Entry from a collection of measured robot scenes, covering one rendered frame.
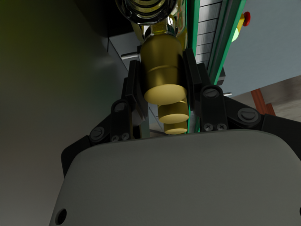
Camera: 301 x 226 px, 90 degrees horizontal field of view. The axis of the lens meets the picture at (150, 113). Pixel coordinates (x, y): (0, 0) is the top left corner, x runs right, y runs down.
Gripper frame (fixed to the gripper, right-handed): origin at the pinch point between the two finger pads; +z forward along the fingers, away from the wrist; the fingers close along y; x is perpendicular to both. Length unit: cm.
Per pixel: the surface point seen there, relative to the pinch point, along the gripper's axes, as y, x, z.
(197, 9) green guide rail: 6.0, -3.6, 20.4
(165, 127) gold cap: -1.4, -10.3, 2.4
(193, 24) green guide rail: 5.5, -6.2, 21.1
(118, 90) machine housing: -15.1, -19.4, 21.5
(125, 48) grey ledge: -11.9, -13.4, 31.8
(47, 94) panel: -11.8, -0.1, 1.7
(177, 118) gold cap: 0.5, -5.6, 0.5
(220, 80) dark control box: 21, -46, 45
